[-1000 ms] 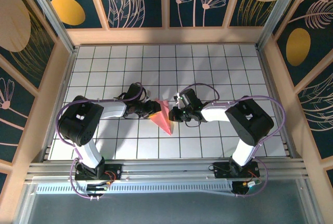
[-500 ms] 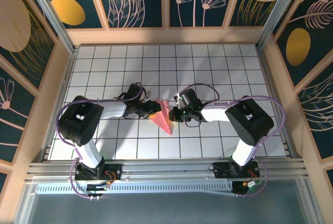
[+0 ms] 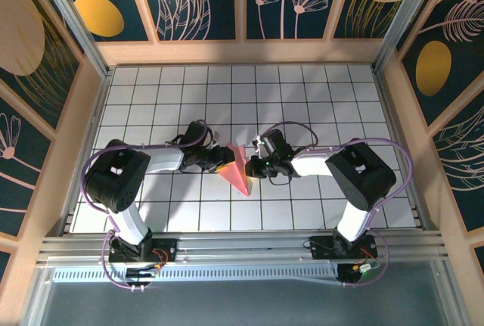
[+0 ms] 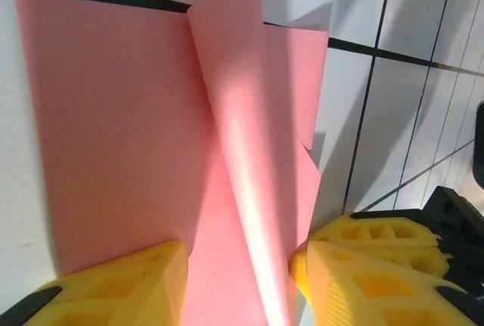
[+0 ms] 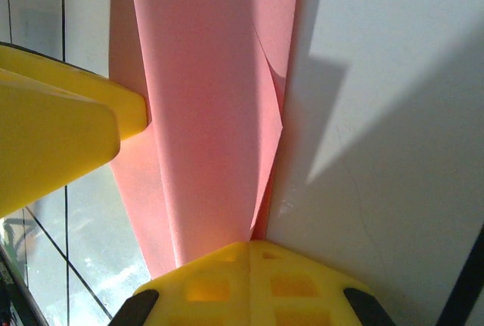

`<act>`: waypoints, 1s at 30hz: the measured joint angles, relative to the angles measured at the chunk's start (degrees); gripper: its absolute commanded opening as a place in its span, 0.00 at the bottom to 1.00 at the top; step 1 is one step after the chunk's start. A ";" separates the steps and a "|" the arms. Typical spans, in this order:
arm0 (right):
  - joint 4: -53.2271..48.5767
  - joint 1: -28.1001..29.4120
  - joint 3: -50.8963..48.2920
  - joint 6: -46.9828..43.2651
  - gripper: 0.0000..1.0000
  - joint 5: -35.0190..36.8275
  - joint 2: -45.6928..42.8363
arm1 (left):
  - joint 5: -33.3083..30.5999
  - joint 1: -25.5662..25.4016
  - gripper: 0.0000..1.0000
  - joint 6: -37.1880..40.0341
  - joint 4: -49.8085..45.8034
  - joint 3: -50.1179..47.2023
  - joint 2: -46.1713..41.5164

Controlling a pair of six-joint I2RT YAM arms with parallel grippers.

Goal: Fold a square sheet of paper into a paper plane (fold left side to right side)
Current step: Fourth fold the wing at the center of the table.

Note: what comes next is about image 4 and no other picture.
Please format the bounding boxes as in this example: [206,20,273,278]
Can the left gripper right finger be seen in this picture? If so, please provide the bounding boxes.
[290,241,484,326]

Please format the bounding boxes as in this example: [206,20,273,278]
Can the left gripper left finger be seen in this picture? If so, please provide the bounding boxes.
[10,239,189,326]

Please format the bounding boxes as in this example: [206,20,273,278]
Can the pink paper sheet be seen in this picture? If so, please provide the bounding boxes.
[13,0,330,326]

